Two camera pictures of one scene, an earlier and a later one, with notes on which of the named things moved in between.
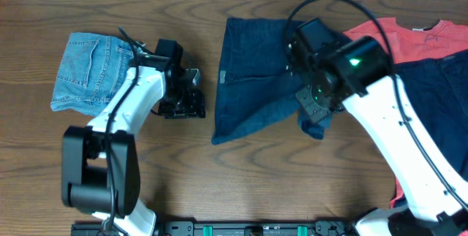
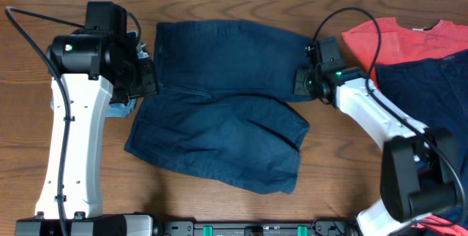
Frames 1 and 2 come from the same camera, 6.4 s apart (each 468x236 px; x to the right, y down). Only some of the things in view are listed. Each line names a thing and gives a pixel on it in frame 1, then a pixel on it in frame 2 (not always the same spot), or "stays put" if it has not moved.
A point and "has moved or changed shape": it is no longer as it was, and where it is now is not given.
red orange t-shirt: x=442 y=39 stays put
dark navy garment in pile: x=436 y=88 stays put
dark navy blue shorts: x=257 y=88 has moved or changed shape
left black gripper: x=186 y=105 → x=147 y=79
